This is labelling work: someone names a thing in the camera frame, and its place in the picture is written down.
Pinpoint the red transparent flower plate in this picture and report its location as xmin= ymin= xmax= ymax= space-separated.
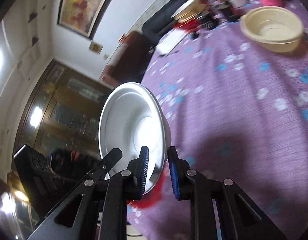
xmin=127 ymin=173 xmax=170 ymax=210

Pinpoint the white foam bowl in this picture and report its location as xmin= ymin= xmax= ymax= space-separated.
xmin=98 ymin=82 xmax=171 ymax=193

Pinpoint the beige plastic bowl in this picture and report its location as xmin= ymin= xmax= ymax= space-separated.
xmin=240 ymin=6 xmax=304 ymax=53

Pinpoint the seated person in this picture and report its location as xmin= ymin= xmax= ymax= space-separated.
xmin=47 ymin=148 xmax=99 ymax=180

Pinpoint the wooden glass cabinet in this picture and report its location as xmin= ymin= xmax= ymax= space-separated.
xmin=13 ymin=60 xmax=111 ymax=158

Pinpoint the purple floral tablecloth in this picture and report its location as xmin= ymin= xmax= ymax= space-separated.
xmin=142 ymin=0 xmax=308 ymax=239

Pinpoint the brown armchair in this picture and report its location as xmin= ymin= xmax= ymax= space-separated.
xmin=99 ymin=31 xmax=153 ymax=87

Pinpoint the white paper sheet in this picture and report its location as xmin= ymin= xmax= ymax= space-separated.
xmin=156 ymin=28 xmax=188 ymax=55

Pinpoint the framed horse painting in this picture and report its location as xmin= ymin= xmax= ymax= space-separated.
xmin=57 ymin=0 xmax=111 ymax=40

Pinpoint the black leather sofa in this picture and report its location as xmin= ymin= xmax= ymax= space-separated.
xmin=142 ymin=0 xmax=188 ymax=47

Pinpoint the red plate under stack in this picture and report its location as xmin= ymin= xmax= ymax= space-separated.
xmin=174 ymin=19 xmax=201 ymax=32

